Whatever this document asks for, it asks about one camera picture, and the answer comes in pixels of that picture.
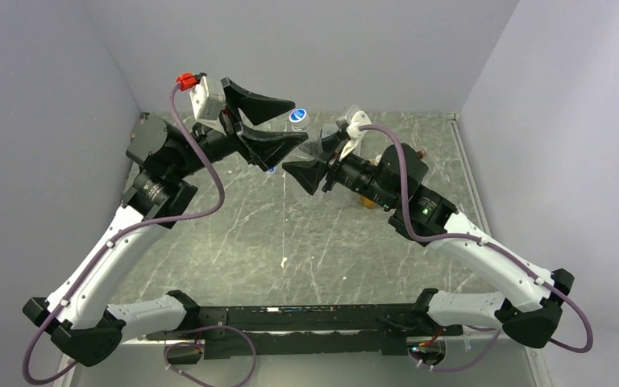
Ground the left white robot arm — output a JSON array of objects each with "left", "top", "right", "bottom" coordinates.
[{"left": 23, "top": 73, "right": 307, "bottom": 367}]

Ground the orange juice bottle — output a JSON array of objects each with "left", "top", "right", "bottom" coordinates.
[{"left": 359, "top": 195, "right": 376, "bottom": 209}]

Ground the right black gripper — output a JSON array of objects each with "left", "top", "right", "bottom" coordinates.
[{"left": 283, "top": 130, "right": 397, "bottom": 210}]

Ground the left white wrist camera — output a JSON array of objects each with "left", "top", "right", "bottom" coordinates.
[{"left": 176, "top": 73, "right": 226, "bottom": 133}]

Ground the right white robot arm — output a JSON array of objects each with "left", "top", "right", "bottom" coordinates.
[{"left": 282, "top": 133, "right": 574, "bottom": 348}]

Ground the purple cable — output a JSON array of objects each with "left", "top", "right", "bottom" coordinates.
[
  {"left": 358, "top": 123, "right": 595, "bottom": 355},
  {"left": 22, "top": 82, "right": 226, "bottom": 385}
]

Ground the clear plastic bottle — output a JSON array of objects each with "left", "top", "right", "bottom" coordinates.
[{"left": 282, "top": 123, "right": 339, "bottom": 164}]

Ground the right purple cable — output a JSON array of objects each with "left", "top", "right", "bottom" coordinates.
[{"left": 358, "top": 123, "right": 595, "bottom": 355}]

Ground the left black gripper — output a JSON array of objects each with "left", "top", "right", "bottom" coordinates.
[{"left": 170, "top": 78, "right": 308, "bottom": 179}]

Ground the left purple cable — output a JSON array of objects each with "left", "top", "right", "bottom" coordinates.
[{"left": 22, "top": 82, "right": 226, "bottom": 385}]

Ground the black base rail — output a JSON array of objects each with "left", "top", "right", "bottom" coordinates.
[{"left": 147, "top": 303, "right": 463, "bottom": 360}]

